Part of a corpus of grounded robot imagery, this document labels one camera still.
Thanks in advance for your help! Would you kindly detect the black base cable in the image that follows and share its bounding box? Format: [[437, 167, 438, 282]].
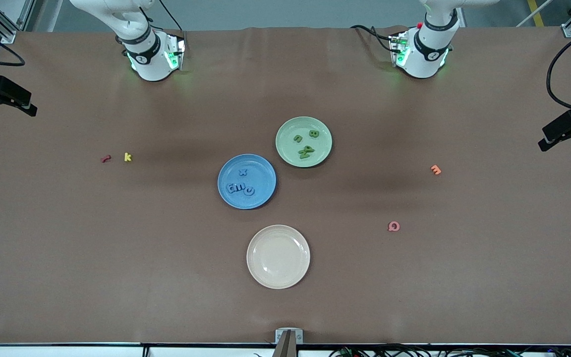
[[350, 24, 396, 53], [137, 0, 185, 33]]

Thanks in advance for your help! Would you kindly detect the black right base cable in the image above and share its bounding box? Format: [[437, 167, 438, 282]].
[[137, 0, 185, 33]]

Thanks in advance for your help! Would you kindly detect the black left base cable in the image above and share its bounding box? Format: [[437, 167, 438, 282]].
[[350, 24, 396, 53]]

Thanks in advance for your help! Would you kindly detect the brown table cover sheet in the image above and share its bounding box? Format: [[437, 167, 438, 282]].
[[0, 26, 571, 346]]

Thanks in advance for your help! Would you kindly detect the grey camera pole bracket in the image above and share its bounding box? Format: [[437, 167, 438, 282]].
[[272, 328, 304, 357]]

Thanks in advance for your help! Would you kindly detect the blue plate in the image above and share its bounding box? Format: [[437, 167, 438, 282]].
[[217, 154, 277, 210]]

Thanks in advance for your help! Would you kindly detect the beige plate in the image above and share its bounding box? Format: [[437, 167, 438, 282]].
[[246, 225, 311, 290]]

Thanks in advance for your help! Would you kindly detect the green plate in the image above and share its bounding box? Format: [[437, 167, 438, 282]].
[[275, 117, 333, 168]]

